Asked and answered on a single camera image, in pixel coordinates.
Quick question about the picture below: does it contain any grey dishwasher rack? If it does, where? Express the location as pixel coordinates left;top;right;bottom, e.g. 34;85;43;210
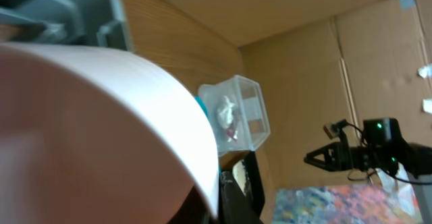
1;0;133;51

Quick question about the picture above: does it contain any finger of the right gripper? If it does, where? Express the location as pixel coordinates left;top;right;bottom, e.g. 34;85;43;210
304;142;338;172

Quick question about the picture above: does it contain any clear plastic bin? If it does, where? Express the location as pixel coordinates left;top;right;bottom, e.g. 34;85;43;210
198;75;271;157

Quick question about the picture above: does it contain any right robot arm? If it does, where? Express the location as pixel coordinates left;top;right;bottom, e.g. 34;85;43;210
304;117;431;187

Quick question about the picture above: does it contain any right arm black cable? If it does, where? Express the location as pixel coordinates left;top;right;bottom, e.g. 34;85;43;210
344;121;432;186

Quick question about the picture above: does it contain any colourful patterned mat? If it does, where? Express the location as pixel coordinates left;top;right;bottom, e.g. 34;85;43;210
272;185;423;224

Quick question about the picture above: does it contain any red snack wrapper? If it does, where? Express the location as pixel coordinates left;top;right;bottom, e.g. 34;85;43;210
216;96;238;143

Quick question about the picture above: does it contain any cardboard backdrop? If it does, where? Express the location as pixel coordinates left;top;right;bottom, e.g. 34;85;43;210
134;0;432;191

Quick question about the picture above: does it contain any small pink plate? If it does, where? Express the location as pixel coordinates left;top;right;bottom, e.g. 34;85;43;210
1;43;219;223

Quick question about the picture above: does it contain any black waste tray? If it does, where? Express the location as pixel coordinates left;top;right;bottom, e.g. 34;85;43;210
232;152;265;217

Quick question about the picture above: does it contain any teal serving tray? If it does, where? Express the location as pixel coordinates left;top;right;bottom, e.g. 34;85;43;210
194;96;209;118

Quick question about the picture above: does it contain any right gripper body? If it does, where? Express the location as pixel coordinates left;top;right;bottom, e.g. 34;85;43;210
335;142;375;171

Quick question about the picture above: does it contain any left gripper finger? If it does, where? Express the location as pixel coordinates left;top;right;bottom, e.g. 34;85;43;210
218;171;263;224

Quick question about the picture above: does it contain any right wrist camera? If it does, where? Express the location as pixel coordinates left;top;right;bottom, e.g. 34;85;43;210
323;119;348;139

